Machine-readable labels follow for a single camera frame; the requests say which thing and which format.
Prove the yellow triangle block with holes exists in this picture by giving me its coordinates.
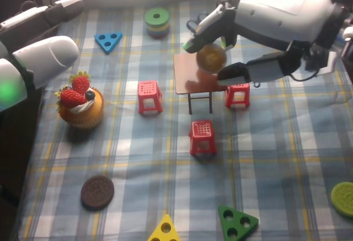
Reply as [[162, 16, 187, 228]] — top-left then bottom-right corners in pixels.
[[147, 213, 181, 241]]

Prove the red toy chair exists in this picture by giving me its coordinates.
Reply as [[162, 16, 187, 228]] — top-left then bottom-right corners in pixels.
[[137, 80, 163, 115], [224, 83, 251, 109], [189, 120, 216, 158]]

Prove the stack of coloured rings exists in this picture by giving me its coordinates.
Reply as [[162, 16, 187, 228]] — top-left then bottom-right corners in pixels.
[[144, 7, 170, 39]]

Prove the small cup of tea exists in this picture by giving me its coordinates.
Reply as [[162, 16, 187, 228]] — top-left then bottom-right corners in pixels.
[[196, 44, 227, 74]]

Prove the blue triangle block with holes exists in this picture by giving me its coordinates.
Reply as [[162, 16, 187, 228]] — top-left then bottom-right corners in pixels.
[[94, 31, 124, 55]]

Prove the green triangle block with holes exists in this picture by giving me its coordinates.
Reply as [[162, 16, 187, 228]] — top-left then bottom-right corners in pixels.
[[217, 205, 260, 241]]

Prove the toy cupcake with strawberries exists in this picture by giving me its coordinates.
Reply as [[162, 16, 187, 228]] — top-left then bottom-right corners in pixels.
[[54, 70, 105, 130]]

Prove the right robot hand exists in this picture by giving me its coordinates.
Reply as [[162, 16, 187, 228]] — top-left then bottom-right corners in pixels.
[[183, 0, 335, 87]]

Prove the brown toy table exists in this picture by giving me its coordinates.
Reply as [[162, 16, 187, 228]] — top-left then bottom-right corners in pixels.
[[173, 52, 229, 115]]

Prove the dark chocolate sandwich cookie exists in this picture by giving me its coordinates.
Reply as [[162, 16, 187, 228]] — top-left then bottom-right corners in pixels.
[[80, 175, 115, 211]]

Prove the blue plaid tablecloth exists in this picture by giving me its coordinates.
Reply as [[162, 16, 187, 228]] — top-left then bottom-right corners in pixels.
[[10, 1, 353, 241]]

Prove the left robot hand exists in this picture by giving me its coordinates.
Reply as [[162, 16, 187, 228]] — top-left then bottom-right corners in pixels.
[[0, 0, 85, 112]]

